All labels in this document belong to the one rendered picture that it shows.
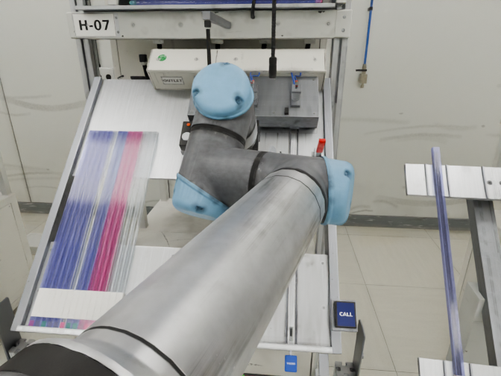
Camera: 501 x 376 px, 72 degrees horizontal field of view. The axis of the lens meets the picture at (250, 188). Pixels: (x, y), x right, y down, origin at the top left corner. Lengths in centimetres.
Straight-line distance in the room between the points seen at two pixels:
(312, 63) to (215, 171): 64
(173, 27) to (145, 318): 95
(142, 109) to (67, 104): 194
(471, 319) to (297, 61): 72
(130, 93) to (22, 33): 203
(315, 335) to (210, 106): 53
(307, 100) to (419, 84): 178
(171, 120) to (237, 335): 87
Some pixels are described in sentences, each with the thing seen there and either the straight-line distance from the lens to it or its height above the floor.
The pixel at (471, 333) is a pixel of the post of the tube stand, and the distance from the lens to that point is 89.
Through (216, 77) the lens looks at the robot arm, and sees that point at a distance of 45.
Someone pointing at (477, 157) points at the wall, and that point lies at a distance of 294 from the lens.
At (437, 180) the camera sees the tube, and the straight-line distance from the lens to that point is 79.
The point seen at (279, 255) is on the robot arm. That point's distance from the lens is 24.
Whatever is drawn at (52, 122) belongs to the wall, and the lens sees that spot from 309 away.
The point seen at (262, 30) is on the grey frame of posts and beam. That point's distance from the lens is 102.
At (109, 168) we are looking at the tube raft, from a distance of 98.
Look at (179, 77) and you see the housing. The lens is 104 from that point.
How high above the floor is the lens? 128
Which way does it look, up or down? 21 degrees down
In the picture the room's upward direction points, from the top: straight up
